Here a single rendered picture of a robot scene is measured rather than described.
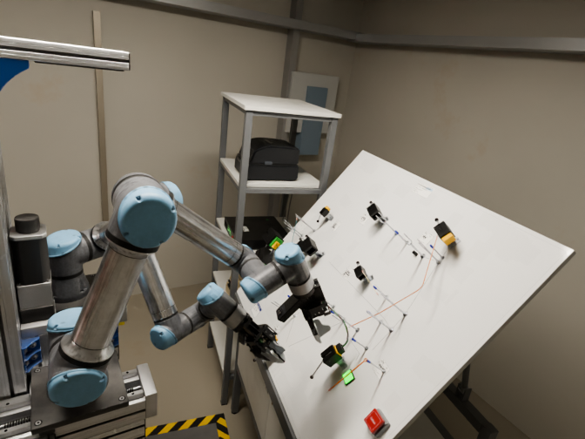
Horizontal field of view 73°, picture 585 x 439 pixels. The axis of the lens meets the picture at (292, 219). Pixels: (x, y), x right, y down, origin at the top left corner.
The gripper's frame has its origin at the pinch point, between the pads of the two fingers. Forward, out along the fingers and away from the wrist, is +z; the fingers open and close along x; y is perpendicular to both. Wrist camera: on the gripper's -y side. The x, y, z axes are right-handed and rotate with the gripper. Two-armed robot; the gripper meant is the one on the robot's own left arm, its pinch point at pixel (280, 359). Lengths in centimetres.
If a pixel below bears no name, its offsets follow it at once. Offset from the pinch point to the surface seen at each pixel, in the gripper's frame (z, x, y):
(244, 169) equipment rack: -51, 72, -43
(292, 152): -39, 99, -41
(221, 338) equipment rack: 20, 27, -149
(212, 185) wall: -57, 131, -191
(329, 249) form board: 1, 59, -22
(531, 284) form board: 26, 45, 60
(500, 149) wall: 59, 202, -12
